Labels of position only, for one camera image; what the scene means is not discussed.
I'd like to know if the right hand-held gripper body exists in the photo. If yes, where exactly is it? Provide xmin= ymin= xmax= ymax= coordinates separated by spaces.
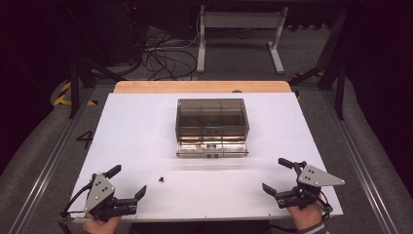
xmin=275 ymin=160 xmax=346 ymax=215

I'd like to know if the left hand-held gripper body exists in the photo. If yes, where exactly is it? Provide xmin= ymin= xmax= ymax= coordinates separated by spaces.
xmin=83 ymin=173 xmax=139 ymax=223

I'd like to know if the person's left hand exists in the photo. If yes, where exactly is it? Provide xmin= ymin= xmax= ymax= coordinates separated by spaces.
xmin=82 ymin=213 xmax=122 ymax=234

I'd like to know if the person's right hand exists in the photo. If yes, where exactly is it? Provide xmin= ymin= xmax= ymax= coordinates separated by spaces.
xmin=286 ymin=202 xmax=324 ymax=231

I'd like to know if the white board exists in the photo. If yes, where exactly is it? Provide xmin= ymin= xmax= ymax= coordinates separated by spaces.
xmin=69 ymin=92 xmax=345 ymax=222

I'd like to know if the transparent plastic drawer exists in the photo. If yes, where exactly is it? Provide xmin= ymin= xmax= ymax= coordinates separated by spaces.
xmin=175 ymin=136 xmax=249 ymax=160

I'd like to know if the smoky transparent drawer cabinet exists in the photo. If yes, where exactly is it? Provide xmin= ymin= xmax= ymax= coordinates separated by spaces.
xmin=174 ymin=97 xmax=250 ymax=141

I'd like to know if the yellow black hazard tape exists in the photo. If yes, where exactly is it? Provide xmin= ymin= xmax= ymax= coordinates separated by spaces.
xmin=53 ymin=81 xmax=99 ymax=107

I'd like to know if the black metal stand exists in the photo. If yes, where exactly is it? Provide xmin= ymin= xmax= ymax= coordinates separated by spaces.
xmin=287 ymin=6 xmax=351 ymax=122
xmin=66 ymin=48 xmax=129 ymax=120

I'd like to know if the wooden table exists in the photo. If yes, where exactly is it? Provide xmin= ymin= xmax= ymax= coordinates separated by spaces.
xmin=113 ymin=80 xmax=293 ymax=95

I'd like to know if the black equipment case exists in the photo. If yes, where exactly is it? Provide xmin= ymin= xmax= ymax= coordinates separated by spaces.
xmin=95 ymin=0 xmax=148 ymax=67

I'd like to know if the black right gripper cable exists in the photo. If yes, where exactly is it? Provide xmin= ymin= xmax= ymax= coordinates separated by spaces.
xmin=316 ymin=189 xmax=334 ymax=218

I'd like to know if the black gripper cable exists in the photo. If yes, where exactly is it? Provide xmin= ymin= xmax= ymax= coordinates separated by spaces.
xmin=316 ymin=189 xmax=334 ymax=218
xmin=58 ymin=181 xmax=94 ymax=226

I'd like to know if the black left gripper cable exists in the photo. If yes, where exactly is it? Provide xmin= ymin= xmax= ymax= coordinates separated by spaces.
xmin=58 ymin=181 xmax=94 ymax=226

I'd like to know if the aluminium rail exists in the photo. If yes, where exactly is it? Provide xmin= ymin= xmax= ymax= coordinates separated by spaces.
xmin=7 ymin=87 xmax=95 ymax=234
xmin=319 ymin=90 xmax=399 ymax=234

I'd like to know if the tangle of black floor cables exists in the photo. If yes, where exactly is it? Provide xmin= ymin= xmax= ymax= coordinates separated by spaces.
xmin=140 ymin=27 xmax=200 ymax=82

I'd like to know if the grey metal desk frame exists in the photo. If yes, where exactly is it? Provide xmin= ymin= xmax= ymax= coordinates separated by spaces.
xmin=196 ymin=4 xmax=289 ymax=75

